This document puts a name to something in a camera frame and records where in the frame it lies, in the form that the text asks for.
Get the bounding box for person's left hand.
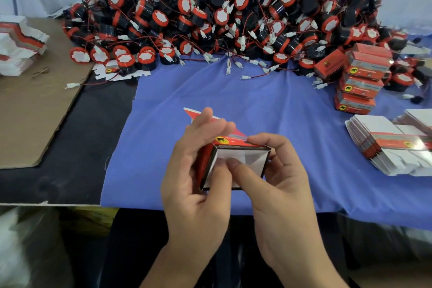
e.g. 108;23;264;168
161;107;237;265

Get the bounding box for person's right hand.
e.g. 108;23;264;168
226;132;332;279

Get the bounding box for stack of paper boxes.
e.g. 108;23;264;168
346;109;432;177
0;14;50;77

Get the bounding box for pile of black red buzzers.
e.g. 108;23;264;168
64;0;432;90

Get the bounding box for person's left forearm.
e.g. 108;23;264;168
142;251;210;288

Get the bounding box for blue cloth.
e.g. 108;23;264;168
100;41;432;231

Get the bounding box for brown cardboard sheet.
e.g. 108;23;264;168
0;18;94;169

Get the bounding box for rubber band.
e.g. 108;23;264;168
31;66;51;79

